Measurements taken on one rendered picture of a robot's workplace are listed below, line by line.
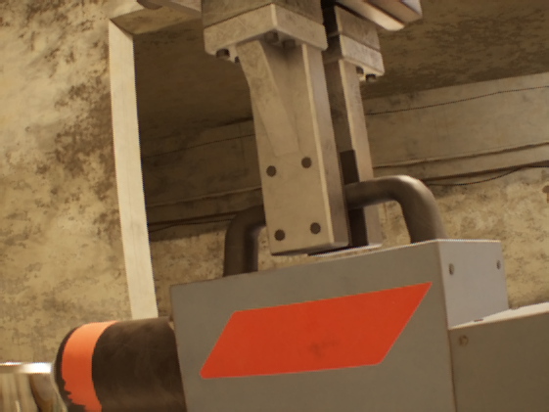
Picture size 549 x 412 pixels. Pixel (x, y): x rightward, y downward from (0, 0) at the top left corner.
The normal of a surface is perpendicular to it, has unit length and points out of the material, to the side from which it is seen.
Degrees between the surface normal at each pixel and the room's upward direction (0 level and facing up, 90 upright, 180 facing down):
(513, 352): 90
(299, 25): 90
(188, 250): 90
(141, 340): 51
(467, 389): 90
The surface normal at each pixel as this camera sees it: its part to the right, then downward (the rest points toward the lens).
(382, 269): -0.53, -0.06
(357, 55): 0.84, -0.18
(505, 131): -0.25, -0.11
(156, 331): -0.44, -0.80
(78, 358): -0.54, -0.44
